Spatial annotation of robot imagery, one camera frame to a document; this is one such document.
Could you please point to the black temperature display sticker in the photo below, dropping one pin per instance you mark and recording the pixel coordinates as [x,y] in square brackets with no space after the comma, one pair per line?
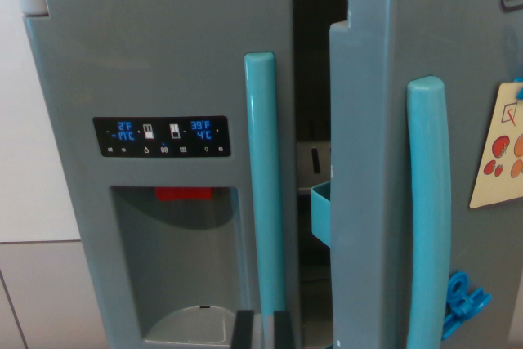
[163,136]

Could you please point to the teal door bin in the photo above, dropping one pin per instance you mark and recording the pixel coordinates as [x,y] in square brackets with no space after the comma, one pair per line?
[320,214]

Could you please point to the red dispenser lever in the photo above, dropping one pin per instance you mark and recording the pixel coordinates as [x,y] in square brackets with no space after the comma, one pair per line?
[183,194]

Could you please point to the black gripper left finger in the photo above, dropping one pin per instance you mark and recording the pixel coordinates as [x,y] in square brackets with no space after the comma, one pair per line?
[243,330]

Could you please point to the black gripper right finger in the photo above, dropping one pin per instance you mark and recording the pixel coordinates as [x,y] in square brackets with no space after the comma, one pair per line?
[284,330]

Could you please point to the cream shopping list card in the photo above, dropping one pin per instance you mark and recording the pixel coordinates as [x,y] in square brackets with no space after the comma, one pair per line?
[498,185]

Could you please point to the blue clip holding list card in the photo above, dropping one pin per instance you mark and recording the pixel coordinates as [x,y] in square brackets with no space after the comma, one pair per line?
[519,89]

